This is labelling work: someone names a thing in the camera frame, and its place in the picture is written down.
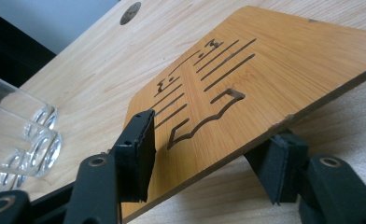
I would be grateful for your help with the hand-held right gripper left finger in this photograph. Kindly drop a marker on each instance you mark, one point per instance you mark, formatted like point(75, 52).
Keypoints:
point(136, 155)

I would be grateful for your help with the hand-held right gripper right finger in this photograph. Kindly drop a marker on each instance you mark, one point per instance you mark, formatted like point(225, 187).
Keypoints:
point(280, 165)

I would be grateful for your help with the bamboo trivet with cutouts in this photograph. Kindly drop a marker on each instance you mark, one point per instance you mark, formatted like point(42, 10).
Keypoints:
point(265, 77)

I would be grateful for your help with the clear drinking glass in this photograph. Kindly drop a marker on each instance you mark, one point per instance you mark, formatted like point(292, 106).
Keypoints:
point(3, 180)
point(19, 99)
point(25, 143)

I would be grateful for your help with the round dark table grommet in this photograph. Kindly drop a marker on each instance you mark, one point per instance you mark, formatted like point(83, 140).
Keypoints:
point(130, 13)

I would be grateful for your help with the white partition panel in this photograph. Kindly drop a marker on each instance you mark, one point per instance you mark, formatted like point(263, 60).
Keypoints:
point(47, 18)

